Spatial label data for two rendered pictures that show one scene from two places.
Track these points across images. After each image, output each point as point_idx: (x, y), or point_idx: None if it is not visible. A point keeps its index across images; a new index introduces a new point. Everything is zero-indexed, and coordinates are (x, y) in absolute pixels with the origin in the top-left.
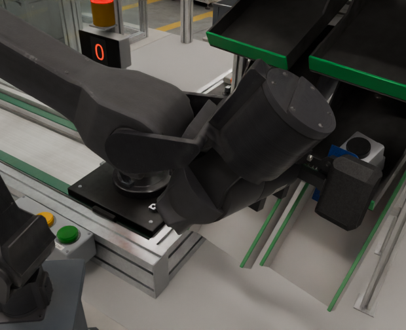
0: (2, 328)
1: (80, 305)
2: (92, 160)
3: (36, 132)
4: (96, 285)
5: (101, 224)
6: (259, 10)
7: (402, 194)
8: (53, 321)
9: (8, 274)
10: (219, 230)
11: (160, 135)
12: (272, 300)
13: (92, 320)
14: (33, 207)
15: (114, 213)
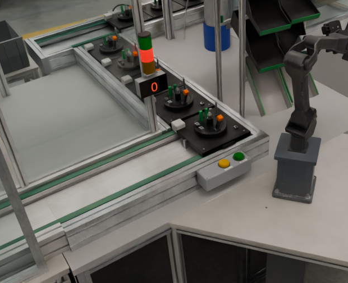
0: (308, 151)
1: None
2: (164, 153)
3: (113, 173)
4: (252, 170)
5: (234, 146)
6: (255, 17)
7: None
8: (309, 140)
9: (315, 119)
10: (268, 108)
11: None
12: (283, 124)
13: (271, 174)
14: (209, 167)
15: (230, 140)
